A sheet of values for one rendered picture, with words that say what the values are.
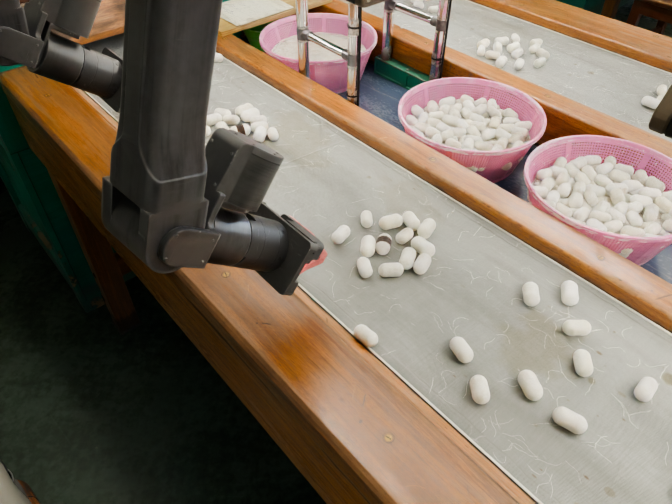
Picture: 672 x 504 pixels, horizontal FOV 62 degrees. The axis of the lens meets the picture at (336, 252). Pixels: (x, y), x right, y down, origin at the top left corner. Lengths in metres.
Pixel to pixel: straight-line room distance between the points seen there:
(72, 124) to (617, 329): 0.93
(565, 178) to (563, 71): 0.41
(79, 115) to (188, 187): 0.71
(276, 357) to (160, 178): 0.29
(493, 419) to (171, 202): 0.41
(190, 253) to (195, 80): 0.14
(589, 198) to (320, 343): 0.51
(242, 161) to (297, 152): 0.49
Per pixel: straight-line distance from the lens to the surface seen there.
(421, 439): 0.60
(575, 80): 1.32
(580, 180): 1.01
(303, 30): 1.17
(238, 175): 0.51
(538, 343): 0.73
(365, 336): 0.68
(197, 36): 0.42
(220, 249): 0.53
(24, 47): 0.80
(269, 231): 0.57
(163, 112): 0.43
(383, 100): 1.29
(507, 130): 1.11
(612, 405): 0.71
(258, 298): 0.71
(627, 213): 0.97
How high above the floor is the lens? 1.29
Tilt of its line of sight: 44 degrees down
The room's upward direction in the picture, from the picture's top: straight up
